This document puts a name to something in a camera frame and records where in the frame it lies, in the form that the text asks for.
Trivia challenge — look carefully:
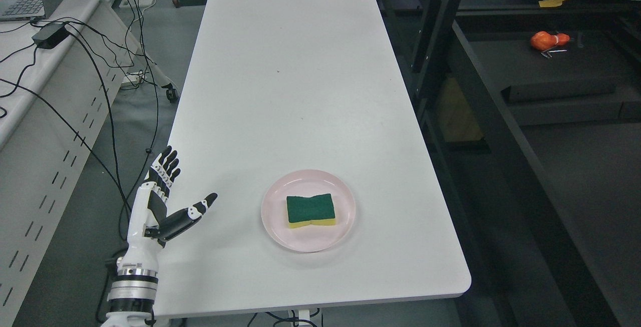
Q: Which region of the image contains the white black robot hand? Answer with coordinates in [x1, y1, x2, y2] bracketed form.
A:
[117, 145, 218, 274]

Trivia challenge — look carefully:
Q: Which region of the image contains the green yellow sponge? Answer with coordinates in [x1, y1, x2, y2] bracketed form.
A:
[286, 194, 337, 229]

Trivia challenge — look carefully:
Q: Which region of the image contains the white robot forearm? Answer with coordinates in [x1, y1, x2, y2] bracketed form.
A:
[101, 260, 159, 326]

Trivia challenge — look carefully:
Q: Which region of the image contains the white power strip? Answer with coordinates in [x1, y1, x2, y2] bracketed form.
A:
[121, 71, 146, 88]

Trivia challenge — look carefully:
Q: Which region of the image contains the white perforated side desk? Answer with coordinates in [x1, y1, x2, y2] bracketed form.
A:
[1, 0, 138, 326]

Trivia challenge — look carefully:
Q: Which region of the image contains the pink round plate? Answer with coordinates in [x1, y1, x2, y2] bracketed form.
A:
[261, 169, 357, 252]

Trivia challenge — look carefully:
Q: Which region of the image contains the white rectangular table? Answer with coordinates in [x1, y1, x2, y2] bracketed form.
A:
[154, 0, 472, 318]

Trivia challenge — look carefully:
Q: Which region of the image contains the black power adapter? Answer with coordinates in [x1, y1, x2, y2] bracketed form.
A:
[32, 23, 70, 50]

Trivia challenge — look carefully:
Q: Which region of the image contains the black metal rack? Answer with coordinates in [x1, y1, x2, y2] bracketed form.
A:
[379, 0, 639, 326]

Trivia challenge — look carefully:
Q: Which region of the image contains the black power cable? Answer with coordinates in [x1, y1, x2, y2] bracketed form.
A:
[0, 17, 132, 240]

